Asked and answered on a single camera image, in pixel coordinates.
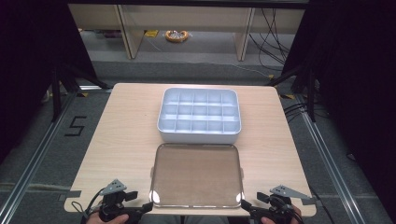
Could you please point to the person's right hand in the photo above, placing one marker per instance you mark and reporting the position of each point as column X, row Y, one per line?
column 267, row 221

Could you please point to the clear plastic tray lid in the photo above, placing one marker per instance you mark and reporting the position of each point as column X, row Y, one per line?
column 196, row 175

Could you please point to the grey tape strip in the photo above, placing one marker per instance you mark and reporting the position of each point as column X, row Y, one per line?
column 309, row 201
column 71, row 194

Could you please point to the black curtain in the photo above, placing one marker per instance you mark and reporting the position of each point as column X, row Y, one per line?
column 358, row 77
column 28, row 62

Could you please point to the black metal stand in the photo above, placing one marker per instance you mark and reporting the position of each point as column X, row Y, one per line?
column 56, row 93
column 311, row 93

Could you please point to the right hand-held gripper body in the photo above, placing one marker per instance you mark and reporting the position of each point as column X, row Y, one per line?
column 280, row 205

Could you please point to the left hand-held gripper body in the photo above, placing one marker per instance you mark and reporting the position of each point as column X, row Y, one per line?
column 113, row 203

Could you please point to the aluminium floor rail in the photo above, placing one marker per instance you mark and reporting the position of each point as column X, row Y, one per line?
column 34, row 161
column 330, row 161

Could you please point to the person's left hand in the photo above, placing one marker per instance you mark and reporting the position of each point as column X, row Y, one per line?
column 106, row 220

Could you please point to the yellow flat item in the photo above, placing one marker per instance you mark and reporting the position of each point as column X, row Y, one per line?
column 151, row 33

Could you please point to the white compartment storage box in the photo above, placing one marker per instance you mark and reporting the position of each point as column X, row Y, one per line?
column 199, row 115

